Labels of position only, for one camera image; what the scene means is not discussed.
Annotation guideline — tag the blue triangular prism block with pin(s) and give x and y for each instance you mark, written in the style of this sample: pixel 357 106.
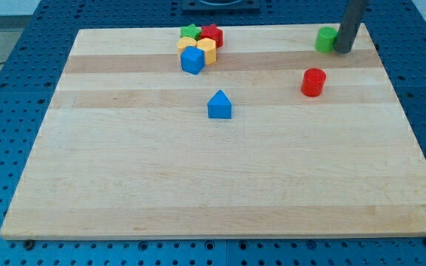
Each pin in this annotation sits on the blue triangular prism block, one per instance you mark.
pixel 219 106

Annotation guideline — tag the blue cube block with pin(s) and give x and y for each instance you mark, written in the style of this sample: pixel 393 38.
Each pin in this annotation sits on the blue cube block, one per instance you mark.
pixel 192 60

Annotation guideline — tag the light wooden board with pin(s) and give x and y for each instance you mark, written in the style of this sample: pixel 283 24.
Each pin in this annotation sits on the light wooden board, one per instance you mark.
pixel 126 149

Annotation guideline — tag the yellow hexagon block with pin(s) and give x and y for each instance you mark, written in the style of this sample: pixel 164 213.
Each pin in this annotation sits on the yellow hexagon block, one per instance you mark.
pixel 208 45

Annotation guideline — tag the yellow cylinder block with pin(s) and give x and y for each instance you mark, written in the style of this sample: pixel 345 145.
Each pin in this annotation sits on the yellow cylinder block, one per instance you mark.
pixel 185 42

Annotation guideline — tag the red star block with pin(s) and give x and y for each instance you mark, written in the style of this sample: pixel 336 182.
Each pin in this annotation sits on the red star block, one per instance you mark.
pixel 213 32

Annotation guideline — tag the green star block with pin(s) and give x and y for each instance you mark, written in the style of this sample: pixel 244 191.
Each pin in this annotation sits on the green star block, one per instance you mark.
pixel 191 31

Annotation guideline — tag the red cylinder block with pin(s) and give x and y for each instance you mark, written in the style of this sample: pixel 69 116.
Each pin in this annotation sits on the red cylinder block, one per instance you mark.
pixel 313 82

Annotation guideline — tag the green cylinder block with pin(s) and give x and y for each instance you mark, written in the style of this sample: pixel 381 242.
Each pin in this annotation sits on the green cylinder block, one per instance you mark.
pixel 326 36

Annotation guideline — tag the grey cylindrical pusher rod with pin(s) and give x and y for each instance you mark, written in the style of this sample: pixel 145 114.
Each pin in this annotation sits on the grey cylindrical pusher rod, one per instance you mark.
pixel 349 25

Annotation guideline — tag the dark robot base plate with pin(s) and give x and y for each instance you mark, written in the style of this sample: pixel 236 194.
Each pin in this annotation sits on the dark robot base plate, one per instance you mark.
pixel 196 6

